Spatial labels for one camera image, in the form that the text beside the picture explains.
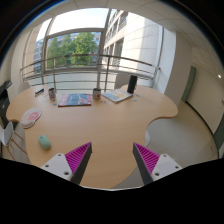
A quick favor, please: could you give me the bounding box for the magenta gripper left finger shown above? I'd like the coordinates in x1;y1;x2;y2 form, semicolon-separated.
42;142;92;185

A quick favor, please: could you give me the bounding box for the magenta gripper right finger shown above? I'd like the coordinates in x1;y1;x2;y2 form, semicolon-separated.
133;143;182;185

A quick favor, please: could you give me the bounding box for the mint green computer mouse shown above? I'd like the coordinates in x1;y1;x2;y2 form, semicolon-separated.
38;135;51;150

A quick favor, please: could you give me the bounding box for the white chair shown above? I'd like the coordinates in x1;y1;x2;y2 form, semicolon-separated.
0;122;26;159

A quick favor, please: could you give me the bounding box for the red blue patterned book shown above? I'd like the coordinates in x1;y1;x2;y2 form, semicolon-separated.
58;94;92;107

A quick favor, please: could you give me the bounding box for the patterned cup left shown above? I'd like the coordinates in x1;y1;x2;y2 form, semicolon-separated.
48;88;56;100

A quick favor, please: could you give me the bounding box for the light blue yellow book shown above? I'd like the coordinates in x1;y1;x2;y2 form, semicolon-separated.
102;89;132;103

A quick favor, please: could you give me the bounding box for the small dark box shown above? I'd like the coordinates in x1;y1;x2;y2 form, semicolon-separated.
35;88;44;96

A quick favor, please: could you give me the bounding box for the black cylindrical speaker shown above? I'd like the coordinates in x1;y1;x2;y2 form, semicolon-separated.
127;75;137;94

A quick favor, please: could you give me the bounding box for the black office chair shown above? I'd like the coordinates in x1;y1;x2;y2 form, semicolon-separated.
0;80;14;127

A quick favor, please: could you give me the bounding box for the metal balcony railing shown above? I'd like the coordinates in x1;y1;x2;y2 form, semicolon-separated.
20;54;159;93

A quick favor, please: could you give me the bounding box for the green door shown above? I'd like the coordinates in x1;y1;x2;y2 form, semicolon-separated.
181;66;196;102

